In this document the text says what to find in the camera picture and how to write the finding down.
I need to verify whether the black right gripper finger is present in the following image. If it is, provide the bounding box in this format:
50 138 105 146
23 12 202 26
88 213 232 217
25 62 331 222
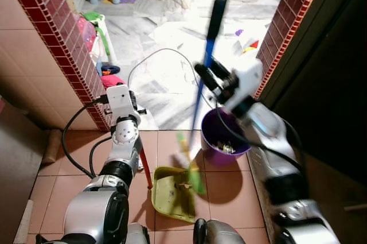
208 59 233 83
194 63 224 92

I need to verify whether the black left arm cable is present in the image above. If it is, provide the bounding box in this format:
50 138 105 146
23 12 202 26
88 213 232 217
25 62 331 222
61 96 112 179

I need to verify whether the red cloth bundle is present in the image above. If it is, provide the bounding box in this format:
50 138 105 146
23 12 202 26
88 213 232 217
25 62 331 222
100 73 125 89

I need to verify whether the pink and white plastic stool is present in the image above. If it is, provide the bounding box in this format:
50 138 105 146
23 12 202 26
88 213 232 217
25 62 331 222
76 11 119 65

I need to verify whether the grey robot left knee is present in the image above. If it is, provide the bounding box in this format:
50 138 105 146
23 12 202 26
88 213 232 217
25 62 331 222
123 223 151 244

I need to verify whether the thin grey cable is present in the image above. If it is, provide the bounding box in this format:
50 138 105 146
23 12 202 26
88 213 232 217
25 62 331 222
127 48 200 88

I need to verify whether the dark wooden door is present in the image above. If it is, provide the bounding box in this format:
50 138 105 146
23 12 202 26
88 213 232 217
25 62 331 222
261 0 367 187

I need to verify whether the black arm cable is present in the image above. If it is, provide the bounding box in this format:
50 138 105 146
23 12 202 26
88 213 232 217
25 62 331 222
61 96 112 179
195 78 304 177

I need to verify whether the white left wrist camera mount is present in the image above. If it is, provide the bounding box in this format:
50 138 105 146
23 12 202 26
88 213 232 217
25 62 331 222
106 85 136 120

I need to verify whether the colourful paper scrap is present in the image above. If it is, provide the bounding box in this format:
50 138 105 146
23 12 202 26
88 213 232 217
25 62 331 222
234 28 260 55

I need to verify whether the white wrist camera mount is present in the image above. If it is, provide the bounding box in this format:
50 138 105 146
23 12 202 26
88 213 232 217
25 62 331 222
225 60 265 111
106 85 136 120

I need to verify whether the grey robot right knee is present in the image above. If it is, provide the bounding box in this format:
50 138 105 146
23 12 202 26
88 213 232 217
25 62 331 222
192 218 248 244

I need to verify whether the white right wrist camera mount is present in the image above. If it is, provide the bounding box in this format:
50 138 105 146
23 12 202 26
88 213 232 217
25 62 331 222
225 60 265 111

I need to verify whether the yellow-green dustpan with red handle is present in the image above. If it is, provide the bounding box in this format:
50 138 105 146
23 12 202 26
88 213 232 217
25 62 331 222
139 141 202 224

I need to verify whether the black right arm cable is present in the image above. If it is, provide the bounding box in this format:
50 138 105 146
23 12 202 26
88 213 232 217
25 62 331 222
195 78 304 177

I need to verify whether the green cloth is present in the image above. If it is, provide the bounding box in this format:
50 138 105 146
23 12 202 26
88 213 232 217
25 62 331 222
81 11 104 24

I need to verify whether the purple plastic bucket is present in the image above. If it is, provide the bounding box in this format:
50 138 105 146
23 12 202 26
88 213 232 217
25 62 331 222
200 108 252 168

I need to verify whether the grey robot knee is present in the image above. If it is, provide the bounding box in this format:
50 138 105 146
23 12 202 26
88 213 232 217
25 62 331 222
192 218 248 244
123 223 151 244

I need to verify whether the blue broom with green bristles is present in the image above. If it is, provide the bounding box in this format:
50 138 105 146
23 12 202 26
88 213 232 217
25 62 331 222
177 0 229 194

